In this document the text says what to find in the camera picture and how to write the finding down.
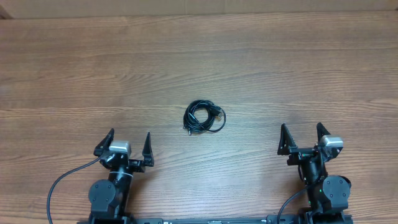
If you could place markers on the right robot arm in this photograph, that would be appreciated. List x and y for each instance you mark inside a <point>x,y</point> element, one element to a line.
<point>327,194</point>

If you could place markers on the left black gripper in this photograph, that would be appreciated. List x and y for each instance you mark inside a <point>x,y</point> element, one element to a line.
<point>138,165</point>

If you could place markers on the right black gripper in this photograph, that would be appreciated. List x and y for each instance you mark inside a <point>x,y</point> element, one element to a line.
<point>287,147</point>

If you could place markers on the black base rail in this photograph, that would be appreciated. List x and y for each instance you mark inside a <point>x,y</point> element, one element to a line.
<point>270,219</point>

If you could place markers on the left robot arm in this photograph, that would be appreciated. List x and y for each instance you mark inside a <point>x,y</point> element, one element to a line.
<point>108,197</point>

